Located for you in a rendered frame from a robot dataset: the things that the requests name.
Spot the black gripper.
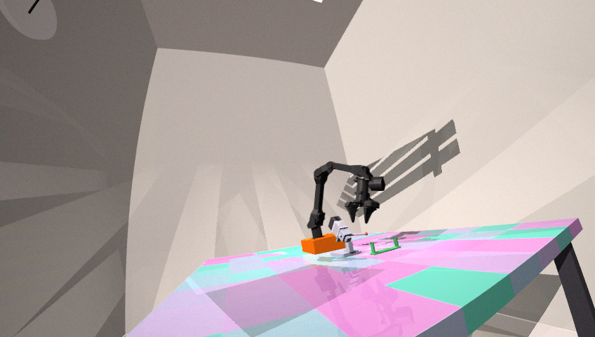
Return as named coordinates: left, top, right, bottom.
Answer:
left=345, top=189, right=380, bottom=223

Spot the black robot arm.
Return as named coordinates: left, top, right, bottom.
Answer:
left=307, top=161, right=385, bottom=239

